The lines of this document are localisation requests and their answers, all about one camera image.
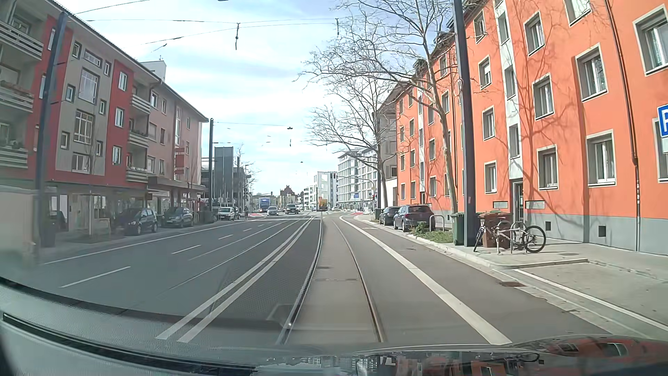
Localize white modern building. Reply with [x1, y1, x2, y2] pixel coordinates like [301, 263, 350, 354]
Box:
[336, 147, 379, 211]

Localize bare tree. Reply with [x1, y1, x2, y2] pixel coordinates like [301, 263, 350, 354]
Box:
[307, 73, 397, 210]
[300, 0, 465, 215]

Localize dark red parked car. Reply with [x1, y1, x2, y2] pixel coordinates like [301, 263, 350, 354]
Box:
[392, 204, 436, 233]

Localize tram track in road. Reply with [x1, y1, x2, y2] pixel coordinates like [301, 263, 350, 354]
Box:
[276, 213, 386, 345]

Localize grey asphalt road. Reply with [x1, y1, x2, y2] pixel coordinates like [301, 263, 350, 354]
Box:
[0, 211, 668, 350]

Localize grass strip with bushes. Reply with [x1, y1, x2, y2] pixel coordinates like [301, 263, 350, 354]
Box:
[409, 224, 455, 244]

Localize tall grey building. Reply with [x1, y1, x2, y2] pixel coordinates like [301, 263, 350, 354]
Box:
[213, 146, 236, 208]

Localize tall dark pole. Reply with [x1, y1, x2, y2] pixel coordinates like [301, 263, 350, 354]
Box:
[452, 0, 478, 247]
[33, 11, 69, 248]

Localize dark grey parked car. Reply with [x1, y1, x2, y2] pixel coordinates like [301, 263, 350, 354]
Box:
[160, 207, 195, 228]

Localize brown wheelie bin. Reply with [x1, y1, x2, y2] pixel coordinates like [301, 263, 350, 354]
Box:
[479, 210, 513, 249]

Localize brown apartment building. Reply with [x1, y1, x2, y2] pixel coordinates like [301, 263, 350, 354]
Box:
[142, 61, 209, 216]

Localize bicycle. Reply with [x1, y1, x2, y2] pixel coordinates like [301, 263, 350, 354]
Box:
[472, 213, 547, 254]

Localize dark blue parked car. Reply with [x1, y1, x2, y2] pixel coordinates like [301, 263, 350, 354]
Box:
[111, 208, 159, 236]

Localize car's own bonnet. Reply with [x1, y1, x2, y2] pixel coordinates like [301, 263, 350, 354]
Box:
[0, 312, 668, 376]

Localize orange apartment building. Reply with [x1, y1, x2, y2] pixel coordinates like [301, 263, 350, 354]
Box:
[395, 0, 668, 257]

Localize red and grey apartment building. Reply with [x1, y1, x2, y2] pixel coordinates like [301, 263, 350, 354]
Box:
[0, 0, 160, 251]

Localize blue parking sign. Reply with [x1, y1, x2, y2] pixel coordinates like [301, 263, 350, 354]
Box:
[657, 104, 668, 154]

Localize overhead wires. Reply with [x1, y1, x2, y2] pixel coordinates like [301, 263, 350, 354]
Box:
[73, 0, 345, 173]

